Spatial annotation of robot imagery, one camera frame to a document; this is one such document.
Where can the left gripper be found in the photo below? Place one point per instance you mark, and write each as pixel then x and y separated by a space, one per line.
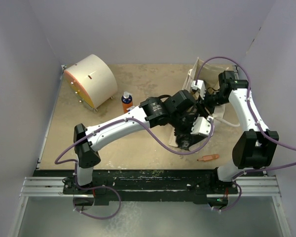
pixel 187 132

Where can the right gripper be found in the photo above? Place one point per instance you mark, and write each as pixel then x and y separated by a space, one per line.
pixel 205 103

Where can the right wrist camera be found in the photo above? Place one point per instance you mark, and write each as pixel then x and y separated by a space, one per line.
pixel 199 87

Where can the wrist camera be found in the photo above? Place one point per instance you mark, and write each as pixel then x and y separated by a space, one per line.
pixel 199 87
pixel 201 126

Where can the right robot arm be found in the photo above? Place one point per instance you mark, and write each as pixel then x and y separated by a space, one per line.
pixel 257 144

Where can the orange highlighter pen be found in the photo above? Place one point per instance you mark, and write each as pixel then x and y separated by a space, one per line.
pixel 209 157

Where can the white cylindrical box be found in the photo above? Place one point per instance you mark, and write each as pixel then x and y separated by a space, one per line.
pixel 92 81

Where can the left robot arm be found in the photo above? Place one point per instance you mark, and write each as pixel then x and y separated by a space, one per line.
pixel 182 111

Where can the dark blue orange pump bottle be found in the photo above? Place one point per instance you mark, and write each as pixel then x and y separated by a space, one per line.
pixel 127 101

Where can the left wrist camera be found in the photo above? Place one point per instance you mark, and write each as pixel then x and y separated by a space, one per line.
pixel 201 126

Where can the canvas tote bag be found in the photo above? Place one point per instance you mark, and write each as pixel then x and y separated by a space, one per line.
pixel 209 85

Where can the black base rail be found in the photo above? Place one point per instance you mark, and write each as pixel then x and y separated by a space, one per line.
pixel 146 185

